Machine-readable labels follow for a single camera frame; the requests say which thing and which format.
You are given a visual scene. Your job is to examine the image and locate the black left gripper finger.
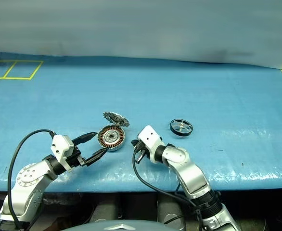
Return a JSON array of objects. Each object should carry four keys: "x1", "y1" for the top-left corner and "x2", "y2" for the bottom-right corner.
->
[
  {"x1": 84, "y1": 147, "x2": 108, "y2": 167},
  {"x1": 72, "y1": 131, "x2": 99, "y2": 146}
]

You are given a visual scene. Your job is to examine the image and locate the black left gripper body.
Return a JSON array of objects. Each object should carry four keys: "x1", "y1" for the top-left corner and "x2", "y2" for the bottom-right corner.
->
[{"x1": 67, "y1": 145, "x2": 86, "y2": 170}]

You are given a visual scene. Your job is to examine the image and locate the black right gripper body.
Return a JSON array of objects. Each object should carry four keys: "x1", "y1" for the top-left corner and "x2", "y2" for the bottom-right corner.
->
[{"x1": 133, "y1": 139, "x2": 148, "y2": 162}]

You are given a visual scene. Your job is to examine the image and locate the silver motor housing copper windings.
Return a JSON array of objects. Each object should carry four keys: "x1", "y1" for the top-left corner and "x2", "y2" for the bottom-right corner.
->
[{"x1": 97, "y1": 125, "x2": 127, "y2": 152}]

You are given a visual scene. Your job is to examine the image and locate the silver motor gear cover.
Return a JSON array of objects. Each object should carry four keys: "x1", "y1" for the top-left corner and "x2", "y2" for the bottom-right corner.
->
[{"x1": 103, "y1": 111, "x2": 130, "y2": 129}]

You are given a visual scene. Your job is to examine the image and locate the black rotor silver spokes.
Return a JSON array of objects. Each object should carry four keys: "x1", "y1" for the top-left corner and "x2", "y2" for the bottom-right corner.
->
[{"x1": 169, "y1": 117, "x2": 194, "y2": 138}]

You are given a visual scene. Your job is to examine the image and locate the blue table cover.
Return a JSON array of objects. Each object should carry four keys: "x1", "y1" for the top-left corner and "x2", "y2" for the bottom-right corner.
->
[{"x1": 0, "y1": 51, "x2": 282, "y2": 193}]

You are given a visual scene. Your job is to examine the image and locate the grey rounded shape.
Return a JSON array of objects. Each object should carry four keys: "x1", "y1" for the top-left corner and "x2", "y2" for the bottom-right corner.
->
[
  {"x1": 90, "y1": 202, "x2": 119, "y2": 223},
  {"x1": 156, "y1": 194, "x2": 186, "y2": 229}
]

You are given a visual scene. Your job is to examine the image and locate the grey-blue rounded robot torso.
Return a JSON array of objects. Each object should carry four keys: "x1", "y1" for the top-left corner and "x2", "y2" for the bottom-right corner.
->
[{"x1": 82, "y1": 219, "x2": 170, "y2": 231}]

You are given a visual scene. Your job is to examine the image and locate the yellow tape double square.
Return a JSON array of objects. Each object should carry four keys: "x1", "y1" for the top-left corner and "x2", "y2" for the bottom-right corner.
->
[{"x1": 0, "y1": 60, "x2": 44, "y2": 80}]

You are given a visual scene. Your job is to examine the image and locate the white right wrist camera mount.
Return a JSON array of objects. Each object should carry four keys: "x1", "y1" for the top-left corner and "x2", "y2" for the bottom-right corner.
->
[{"x1": 137, "y1": 125, "x2": 166, "y2": 163}]

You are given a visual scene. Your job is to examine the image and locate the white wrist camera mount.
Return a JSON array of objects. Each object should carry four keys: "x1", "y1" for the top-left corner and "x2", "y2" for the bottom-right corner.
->
[
  {"x1": 137, "y1": 125, "x2": 166, "y2": 163},
  {"x1": 51, "y1": 134, "x2": 75, "y2": 173}
]

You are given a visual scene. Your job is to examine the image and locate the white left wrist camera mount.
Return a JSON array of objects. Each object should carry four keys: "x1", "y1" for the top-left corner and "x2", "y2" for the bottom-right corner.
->
[{"x1": 51, "y1": 134, "x2": 75, "y2": 173}]

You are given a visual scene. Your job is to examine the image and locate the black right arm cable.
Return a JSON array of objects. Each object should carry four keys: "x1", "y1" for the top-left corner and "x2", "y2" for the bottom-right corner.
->
[{"x1": 132, "y1": 148, "x2": 204, "y2": 231}]

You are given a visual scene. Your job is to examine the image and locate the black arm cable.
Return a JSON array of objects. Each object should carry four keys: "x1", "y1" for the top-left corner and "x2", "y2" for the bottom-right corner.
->
[
  {"x1": 132, "y1": 148, "x2": 204, "y2": 231},
  {"x1": 7, "y1": 129, "x2": 55, "y2": 229}
]

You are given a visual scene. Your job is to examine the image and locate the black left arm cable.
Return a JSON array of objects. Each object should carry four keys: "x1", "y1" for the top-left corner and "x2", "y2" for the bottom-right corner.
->
[{"x1": 7, "y1": 129, "x2": 55, "y2": 229}]

